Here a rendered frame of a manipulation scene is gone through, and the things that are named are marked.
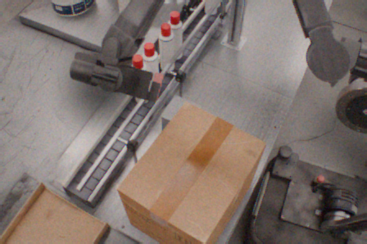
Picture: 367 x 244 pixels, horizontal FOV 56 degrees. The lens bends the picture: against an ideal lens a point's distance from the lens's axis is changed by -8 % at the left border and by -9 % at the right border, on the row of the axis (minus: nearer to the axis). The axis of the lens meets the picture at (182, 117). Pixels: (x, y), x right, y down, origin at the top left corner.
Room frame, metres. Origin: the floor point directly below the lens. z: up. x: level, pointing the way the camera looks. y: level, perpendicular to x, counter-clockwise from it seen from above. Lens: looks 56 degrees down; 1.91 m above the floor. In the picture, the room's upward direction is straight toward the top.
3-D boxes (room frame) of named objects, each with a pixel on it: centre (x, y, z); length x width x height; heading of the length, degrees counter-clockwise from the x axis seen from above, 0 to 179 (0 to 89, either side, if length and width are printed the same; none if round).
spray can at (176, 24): (0.99, 0.03, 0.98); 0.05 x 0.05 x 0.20
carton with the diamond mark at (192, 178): (0.40, -0.03, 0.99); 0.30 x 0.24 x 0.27; 147
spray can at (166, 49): (0.93, 0.06, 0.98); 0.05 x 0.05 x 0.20
